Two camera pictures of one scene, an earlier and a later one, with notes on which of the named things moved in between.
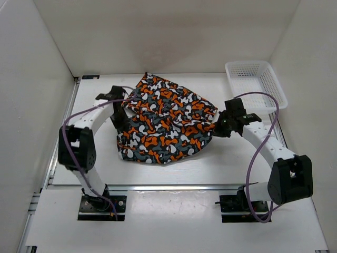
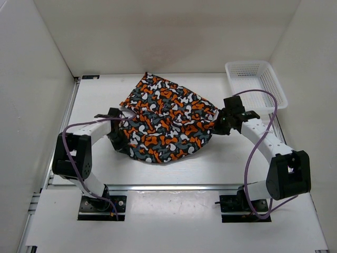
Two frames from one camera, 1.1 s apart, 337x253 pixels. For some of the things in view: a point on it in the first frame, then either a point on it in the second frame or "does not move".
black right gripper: x=217 y=130 does not move
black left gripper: x=120 y=126 to x=124 y=146
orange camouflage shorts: x=167 y=123 does not move
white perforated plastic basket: x=256 y=76 does not move
